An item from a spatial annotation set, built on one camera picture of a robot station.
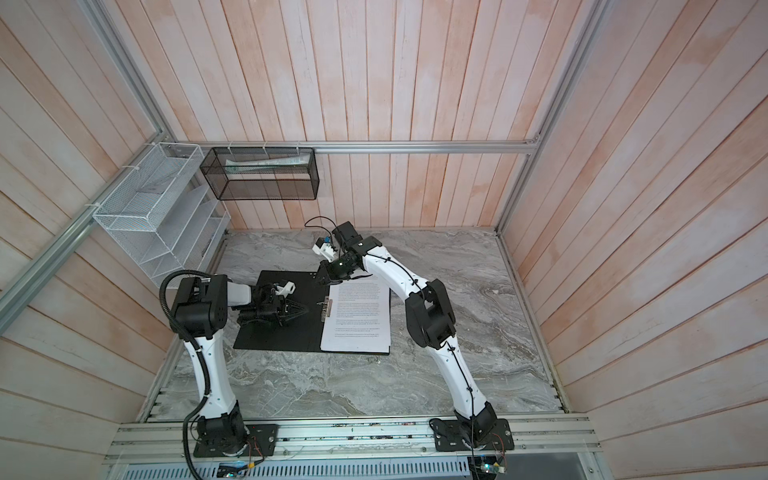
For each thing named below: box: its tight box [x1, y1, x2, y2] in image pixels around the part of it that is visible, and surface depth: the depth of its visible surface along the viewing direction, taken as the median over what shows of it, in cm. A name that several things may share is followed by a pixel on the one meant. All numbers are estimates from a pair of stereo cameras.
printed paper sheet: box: [320, 275, 391, 353], surface depth 97 cm
